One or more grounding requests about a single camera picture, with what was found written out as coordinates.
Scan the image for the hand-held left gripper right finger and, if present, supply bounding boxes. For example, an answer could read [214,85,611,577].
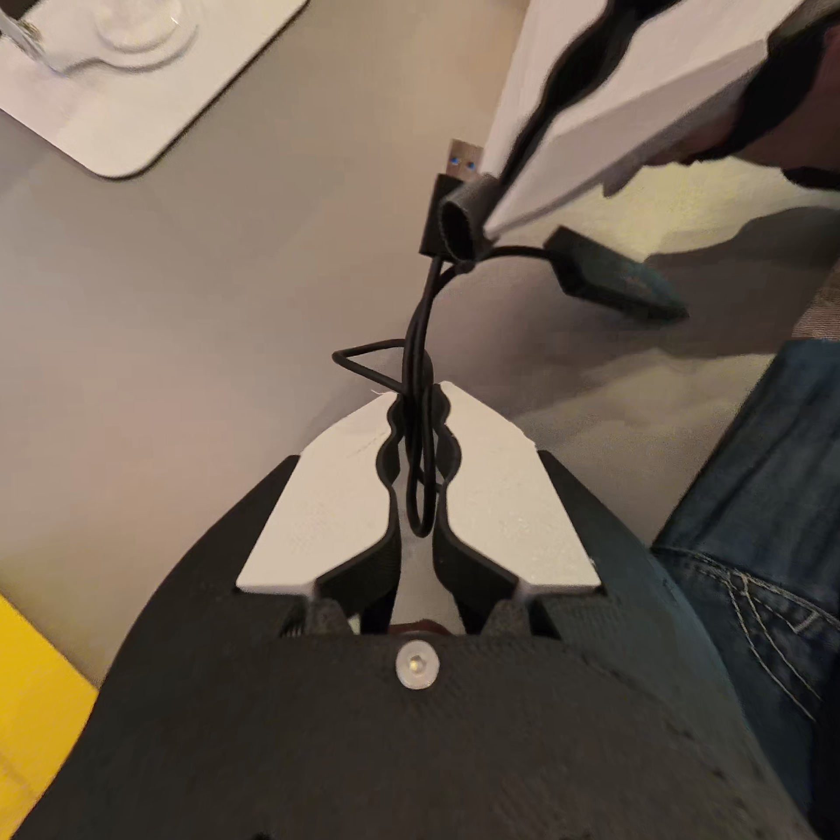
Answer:
[434,381,602,602]

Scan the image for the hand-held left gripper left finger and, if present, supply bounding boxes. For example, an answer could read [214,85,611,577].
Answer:
[237,394,401,598]

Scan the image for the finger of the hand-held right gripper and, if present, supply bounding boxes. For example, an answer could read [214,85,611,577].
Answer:
[486,0,618,185]
[483,0,804,240]

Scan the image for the dark grey hub cable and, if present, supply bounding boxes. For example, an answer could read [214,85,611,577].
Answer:
[332,138,559,536]

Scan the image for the yellow plastic bin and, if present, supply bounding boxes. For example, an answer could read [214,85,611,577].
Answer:
[0,594,99,840]

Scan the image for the person's right hand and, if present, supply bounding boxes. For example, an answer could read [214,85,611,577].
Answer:
[785,105,840,190]

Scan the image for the person's legs in jeans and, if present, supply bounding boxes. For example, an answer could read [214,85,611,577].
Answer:
[653,335,840,788]

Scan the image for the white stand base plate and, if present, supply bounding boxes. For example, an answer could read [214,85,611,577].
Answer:
[0,0,309,178]

